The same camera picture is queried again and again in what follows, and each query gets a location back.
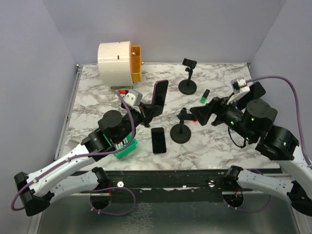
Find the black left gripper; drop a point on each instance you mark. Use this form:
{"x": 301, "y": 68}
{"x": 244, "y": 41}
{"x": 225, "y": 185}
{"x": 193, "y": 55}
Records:
{"x": 148, "y": 112}

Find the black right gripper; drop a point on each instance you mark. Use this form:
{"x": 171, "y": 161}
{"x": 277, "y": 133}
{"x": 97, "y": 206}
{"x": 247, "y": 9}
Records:
{"x": 217, "y": 106}

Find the purple-edged black phone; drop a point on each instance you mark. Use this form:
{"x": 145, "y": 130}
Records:
{"x": 159, "y": 93}

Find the black round-base front stand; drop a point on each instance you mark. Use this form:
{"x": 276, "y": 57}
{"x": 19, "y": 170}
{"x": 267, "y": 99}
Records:
{"x": 180, "y": 133}

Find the black phone with silver edge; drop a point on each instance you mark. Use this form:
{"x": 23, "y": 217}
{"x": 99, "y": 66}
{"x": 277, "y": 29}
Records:
{"x": 158, "y": 140}

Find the tall black phone stand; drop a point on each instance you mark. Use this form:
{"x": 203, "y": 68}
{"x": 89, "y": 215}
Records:
{"x": 188, "y": 86}

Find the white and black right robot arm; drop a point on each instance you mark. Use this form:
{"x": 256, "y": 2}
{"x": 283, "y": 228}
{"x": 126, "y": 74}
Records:
{"x": 256, "y": 125}

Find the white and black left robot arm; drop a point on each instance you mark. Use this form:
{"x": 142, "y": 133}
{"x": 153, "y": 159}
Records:
{"x": 115, "y": 133}

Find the green and black marker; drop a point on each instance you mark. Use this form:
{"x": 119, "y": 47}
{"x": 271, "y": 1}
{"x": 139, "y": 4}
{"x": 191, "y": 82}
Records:
{"x": 204, "y": 96}

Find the green plastic bin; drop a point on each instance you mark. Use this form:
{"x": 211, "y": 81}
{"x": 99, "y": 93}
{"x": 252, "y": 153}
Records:
{"x": 125, "y": 150}

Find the white cylindrical drum device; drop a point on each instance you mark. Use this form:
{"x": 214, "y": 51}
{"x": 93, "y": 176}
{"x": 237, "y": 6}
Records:
{"x": 114, "y": 63}

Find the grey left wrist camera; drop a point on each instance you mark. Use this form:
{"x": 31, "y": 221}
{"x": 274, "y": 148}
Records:
{"x": 131, "y": 97}

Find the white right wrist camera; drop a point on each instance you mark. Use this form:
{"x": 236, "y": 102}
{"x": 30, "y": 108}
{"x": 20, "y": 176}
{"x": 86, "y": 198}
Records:
{"x": 240, "y": 89}

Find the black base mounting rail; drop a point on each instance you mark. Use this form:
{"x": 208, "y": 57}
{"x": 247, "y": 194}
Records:
{"x": 174, "y": 185}

